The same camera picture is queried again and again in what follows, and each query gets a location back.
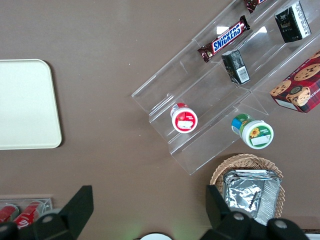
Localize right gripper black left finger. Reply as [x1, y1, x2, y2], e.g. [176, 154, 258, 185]
[18, 184, 95, 240]

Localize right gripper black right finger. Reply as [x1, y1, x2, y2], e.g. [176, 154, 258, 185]
[199, 184, 270, 240]

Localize light wicker basket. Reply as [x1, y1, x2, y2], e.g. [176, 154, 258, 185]
[209, 153, 286, 220]

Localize cream plastic serving tray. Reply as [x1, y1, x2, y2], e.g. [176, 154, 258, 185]
[0, 58, 63, 151]

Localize clear acrylic bottle rack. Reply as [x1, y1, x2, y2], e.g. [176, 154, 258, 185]
[0, 196, 54, 223]

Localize aluminium foil container stack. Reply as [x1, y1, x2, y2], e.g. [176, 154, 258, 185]
[223, 169, 283, 226]

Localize red soda cans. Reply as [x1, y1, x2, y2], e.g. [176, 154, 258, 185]
[12, 199, 46, 230]

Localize red cola bottle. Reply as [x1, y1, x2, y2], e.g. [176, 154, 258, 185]
[0, 203, 20, 223]

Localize green lid white jar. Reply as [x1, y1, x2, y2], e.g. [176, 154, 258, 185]
[230, 113, 274, 150]

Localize red lid white jar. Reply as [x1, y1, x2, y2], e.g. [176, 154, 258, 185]
[170, 102, 199, 134]

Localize clear acrylic stepped display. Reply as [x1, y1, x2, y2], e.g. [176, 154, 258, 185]
[131, 0, 320, 176]

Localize red tartan cookie box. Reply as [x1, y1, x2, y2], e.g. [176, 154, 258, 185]
[269, 51, 320, 114]

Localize small black carton box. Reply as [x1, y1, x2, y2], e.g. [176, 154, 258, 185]
[221, 49, 251, 85]
[274, 1, 312, 44]

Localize Snickers chocolate bar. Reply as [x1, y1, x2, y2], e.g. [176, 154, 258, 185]
[243, 0, 267, 15]
[197, 15, 251, 63]

